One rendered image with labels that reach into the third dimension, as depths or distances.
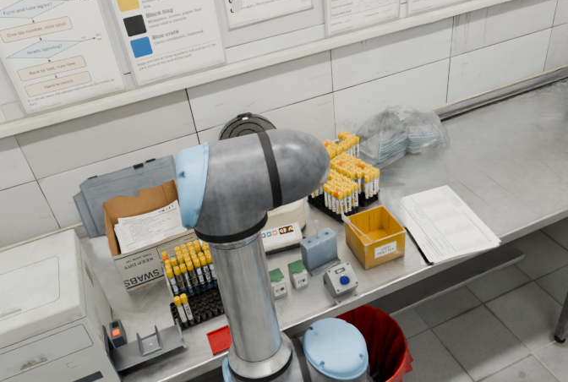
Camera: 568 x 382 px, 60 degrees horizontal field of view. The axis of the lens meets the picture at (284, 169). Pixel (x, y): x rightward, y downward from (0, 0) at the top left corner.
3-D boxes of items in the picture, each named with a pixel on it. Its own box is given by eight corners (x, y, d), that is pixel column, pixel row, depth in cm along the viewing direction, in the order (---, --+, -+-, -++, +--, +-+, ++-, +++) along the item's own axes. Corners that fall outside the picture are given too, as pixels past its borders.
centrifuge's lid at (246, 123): (211, 122, 156) (210, 114, 163) (226, 189, 167) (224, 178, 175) (276, 108, 159) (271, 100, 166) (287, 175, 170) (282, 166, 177)
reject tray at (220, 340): (213, 355, 123) (212, 353, 123) (206, 335, 129) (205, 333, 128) (238, 345, 125) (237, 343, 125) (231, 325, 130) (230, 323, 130)
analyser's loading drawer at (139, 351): (105, 380, 119) (97, 368, 116) (102, 359, 124) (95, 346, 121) (186, 346, 124) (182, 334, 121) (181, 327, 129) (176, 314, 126)
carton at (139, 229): (125, 294, 144) (109, 258, 135) (114, 236, 166) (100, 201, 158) (205, 264, 150) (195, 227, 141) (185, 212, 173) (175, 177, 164)
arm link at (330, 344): (377, 398, 93) (379, 359, 85) (309, 417, 91) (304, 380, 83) (355, 343, 102) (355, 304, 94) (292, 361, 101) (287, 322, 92)
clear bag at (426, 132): (402, 155, 186) (403, 124, 178) (391, 133, 200) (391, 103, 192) (455, 149, 186) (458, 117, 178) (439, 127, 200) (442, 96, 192)
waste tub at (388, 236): (365, 270, 141) (364, 246, 135) (344, 242, 151) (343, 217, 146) (406, 256, 144) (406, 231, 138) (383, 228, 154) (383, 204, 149)
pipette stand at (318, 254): (312, 276, 141) (309, 252, 135) (300, 262, 146) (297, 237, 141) (341, 262, 145) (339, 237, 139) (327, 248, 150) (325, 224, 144)
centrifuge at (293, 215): (240, 263, 149) (233, 232, 142) (226, 205, 173) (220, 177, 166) (315, 243, 152) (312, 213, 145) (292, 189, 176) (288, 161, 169)
